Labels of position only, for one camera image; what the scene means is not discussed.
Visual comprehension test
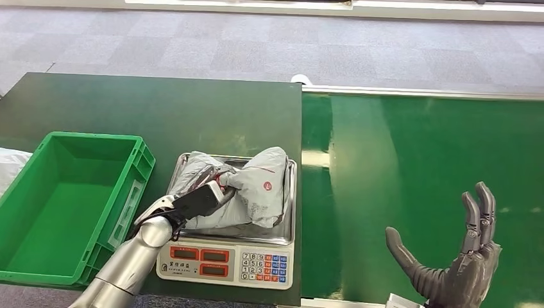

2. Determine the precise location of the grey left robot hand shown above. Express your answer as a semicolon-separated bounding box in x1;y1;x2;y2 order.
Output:
172;180;237;223

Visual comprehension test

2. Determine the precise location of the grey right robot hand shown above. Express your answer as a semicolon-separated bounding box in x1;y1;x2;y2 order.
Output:
385;181;503;308

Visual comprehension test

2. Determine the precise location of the grey-white printed plastic mailer package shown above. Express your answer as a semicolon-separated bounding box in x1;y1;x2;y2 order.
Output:
167;146;290;231

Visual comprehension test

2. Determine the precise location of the green conveyor belt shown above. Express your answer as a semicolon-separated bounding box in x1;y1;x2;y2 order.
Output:
301;92;544;308

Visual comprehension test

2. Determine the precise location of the electronic scale with steel tray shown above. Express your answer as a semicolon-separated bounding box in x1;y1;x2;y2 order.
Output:
156;152;298;291

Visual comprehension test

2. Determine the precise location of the green plastic crate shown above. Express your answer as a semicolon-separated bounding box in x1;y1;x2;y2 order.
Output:
0;131;157;287

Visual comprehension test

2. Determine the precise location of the white plastic bag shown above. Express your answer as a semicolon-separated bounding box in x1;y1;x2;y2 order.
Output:
0;147;33;199

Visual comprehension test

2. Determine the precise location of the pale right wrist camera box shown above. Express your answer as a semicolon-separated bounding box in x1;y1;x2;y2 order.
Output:
386;293;426;308

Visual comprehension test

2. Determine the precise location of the silver conveyor frame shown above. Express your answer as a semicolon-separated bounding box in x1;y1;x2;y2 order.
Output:
278;85;544;308

